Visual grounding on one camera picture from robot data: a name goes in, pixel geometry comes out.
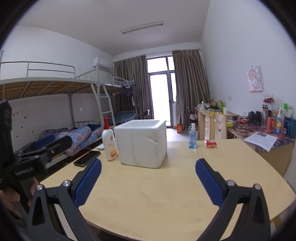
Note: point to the blue plaid bedding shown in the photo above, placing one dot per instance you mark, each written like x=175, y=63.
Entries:
x=126, y=116

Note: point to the brown curtain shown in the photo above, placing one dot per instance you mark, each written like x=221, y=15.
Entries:
x=192, y=81
x=131, y=74

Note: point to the orange container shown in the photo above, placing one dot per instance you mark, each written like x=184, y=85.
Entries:
x=179, y=128

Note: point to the blue spray bottle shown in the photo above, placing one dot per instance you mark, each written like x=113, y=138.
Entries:
x=192, y=140

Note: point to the person's left hand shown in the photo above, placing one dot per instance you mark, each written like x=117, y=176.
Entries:
x=9, y=199

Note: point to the white foam box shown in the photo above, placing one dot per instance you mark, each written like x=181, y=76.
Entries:
x=138, y=146

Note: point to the clear water bottle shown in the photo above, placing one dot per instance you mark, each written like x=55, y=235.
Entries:
x=264, y=115

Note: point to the wooden desk with drawers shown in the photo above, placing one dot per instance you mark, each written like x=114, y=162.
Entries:
x=204, y=125

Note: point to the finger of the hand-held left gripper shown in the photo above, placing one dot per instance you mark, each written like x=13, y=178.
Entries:
x=44, y=141
x=60, y=143

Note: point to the ceiling tube light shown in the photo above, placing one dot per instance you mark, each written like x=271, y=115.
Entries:
x=142, y=27

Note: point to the white lotion pump bottle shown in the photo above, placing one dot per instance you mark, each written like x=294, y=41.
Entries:
x=109, y=146

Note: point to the white air conditioner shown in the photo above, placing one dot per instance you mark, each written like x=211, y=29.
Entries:
x=101, y=63

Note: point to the glass balcony door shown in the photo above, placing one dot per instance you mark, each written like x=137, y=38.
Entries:
x=160, y=97

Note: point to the row of toiletry bottles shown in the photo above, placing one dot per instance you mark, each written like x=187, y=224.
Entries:
x=286, y=126

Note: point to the red snack packet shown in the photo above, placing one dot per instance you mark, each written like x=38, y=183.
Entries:
x=211, y=144

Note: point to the black office chair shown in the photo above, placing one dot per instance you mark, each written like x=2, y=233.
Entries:
x=146, y=114

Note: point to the blue quilt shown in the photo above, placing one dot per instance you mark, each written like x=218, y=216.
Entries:
x=76, y=139

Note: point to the printed table cloth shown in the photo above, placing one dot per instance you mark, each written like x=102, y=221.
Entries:
x=242, y=129

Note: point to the long metal bunk bed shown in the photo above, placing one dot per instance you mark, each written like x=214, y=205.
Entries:
x=46, y=85

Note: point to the black smartphone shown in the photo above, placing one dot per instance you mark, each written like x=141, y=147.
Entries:
x=86, y=158

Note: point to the dark hanging clothes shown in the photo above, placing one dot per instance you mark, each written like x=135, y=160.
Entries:
x=127, y=90

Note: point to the white pot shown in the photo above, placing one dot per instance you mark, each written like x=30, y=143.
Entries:
x=203, y=106

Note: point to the wooden smiley face chair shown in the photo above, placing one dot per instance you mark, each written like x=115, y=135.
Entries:
x=220, y=127

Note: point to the black folding trolley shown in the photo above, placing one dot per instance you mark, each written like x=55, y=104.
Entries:
x=191, y=117

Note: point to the white metal ladder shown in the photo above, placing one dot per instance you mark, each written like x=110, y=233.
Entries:
x=105, y=104

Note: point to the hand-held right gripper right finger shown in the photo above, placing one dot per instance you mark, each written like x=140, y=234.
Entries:
x=209, y=183

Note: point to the printed paper sheet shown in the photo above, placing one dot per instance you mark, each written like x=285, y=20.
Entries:
x=261, y=141

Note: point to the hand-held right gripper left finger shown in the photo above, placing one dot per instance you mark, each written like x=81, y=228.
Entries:
x=89, y=183

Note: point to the short metal bunk bed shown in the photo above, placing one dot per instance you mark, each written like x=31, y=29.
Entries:
x=118, y=81

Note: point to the pink wall poster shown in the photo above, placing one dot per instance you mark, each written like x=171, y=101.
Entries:
x=254, y=78

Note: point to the green bag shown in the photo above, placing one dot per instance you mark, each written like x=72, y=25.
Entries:
x=221, y=105

